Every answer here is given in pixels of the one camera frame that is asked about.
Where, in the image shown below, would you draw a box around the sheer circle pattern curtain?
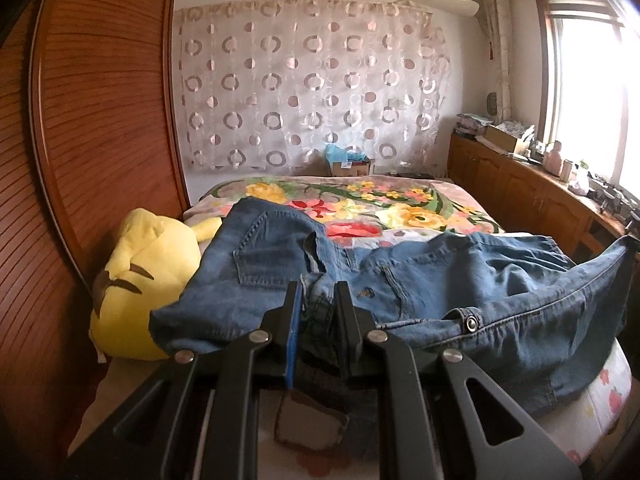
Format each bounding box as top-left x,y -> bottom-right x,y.
177,0 -> 451,172

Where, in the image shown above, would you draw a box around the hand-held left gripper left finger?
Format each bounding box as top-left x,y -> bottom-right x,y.
65,281 -> 305,480

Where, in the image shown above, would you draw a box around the yellow plush toy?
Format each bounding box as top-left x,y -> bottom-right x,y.
89,207 -> 223,361

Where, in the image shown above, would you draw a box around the floral blanket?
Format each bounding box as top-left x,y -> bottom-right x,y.
182,176 -> 506,247

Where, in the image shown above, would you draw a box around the tied patterned window curtain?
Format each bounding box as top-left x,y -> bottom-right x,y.
479,0 -> 515,127

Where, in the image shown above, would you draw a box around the blue denim pants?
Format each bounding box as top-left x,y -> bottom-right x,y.
149,196 -> 640,456

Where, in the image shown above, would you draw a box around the white plastic bag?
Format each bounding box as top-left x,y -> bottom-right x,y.
570,160 -> 594,196

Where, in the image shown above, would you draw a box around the pink bottle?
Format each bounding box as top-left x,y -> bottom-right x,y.
544,140 -> 564,176

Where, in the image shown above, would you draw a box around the open cardboard box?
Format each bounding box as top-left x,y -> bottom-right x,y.
484,123 -> 537,154

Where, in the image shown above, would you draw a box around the strawberry print sheet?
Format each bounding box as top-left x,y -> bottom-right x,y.
70,337 -> 640,468

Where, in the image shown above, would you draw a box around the wooden cabinet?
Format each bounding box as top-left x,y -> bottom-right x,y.
447,132 -> 640,267

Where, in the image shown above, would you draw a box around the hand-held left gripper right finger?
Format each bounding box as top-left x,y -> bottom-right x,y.
332,280 -> 587,480

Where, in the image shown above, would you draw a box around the stack of folded cloths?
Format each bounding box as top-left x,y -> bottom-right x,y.
456,113 -> 494,137

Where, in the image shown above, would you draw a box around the small cardboard box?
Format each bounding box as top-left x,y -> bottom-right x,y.
330,158 -> 375,177

